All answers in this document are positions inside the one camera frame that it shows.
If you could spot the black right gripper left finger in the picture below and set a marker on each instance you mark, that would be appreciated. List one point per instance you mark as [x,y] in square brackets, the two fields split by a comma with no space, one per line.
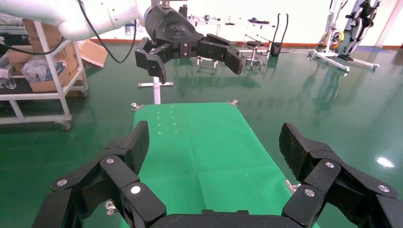
[138,148]

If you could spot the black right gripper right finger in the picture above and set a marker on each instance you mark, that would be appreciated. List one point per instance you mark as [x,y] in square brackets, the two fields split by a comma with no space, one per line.
[292,148]

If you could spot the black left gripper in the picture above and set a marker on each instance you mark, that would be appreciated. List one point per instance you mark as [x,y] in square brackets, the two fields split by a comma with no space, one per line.
[171,28]

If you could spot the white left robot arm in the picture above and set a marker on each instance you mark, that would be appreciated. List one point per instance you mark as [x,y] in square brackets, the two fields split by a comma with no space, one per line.
[94,19]

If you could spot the flat brown cardboard sheet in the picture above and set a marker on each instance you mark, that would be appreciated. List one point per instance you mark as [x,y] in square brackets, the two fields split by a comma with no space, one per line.
[94,53]

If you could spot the brown cardboard storage box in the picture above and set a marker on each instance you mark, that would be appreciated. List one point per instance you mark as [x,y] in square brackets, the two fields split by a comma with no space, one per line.
[53,37]
[47,85]
[71,59]

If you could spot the silver binder clip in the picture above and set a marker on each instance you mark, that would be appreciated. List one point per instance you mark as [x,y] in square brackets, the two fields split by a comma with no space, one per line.
[233,102]
[137,106]
[292,187]
[110,207]

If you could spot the black bottle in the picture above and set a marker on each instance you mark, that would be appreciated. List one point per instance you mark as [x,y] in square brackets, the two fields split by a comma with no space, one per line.
[183,10]

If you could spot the white work table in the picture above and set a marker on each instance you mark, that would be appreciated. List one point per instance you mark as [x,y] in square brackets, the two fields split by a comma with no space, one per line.
[220,22]

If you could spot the black round stool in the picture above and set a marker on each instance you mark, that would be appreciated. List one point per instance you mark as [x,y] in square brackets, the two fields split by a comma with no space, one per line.
[255,44]

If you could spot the yellow wheel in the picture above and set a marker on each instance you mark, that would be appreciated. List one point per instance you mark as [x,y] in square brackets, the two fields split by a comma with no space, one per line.
[337,38]

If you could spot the white metal shelf cart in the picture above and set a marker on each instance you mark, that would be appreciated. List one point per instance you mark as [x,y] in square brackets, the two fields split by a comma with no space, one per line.
[31,96]

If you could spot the clear plastic bag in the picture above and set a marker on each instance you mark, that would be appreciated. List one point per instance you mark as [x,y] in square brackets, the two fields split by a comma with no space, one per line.
[37,69]

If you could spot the clear plastic bottle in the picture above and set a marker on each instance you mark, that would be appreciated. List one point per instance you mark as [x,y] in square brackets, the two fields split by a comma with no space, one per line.
[9,82]

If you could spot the black white humanoid robot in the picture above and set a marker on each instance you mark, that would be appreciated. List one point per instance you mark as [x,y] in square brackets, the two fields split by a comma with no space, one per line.
[362,19]

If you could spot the white floor stand post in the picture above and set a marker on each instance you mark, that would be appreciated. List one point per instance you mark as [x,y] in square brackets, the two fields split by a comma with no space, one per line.
[156,93]

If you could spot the white metal support frame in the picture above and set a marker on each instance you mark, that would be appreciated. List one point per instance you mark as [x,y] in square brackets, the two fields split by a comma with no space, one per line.
[330,28]

